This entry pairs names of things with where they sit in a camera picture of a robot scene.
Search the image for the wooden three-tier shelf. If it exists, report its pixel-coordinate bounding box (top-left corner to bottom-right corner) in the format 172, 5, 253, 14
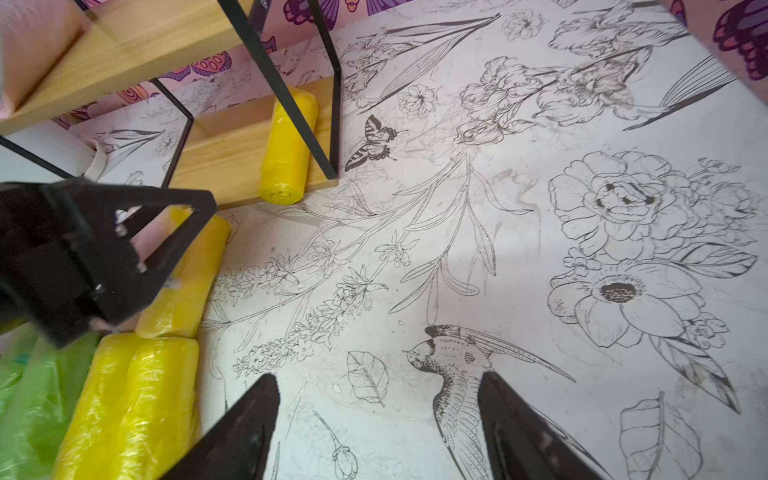
0, 0, 343, 210

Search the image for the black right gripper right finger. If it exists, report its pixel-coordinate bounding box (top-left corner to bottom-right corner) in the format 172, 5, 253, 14
478, 372, 600, 479

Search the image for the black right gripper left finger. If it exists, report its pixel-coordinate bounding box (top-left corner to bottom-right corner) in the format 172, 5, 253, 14
162, 374, 280, 480

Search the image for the yellow roll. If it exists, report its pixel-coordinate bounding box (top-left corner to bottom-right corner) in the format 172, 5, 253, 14
259, 100, 310, 205
135, 215, 231, 338
53, 333, 141, 479
108, 338, 199, 479

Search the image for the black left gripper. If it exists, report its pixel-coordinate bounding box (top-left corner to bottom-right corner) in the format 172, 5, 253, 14
1, 178, 217, 346

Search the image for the pink roll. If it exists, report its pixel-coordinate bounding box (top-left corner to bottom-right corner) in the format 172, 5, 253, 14
1, 0, 86, 120
115, 206, 178, 262

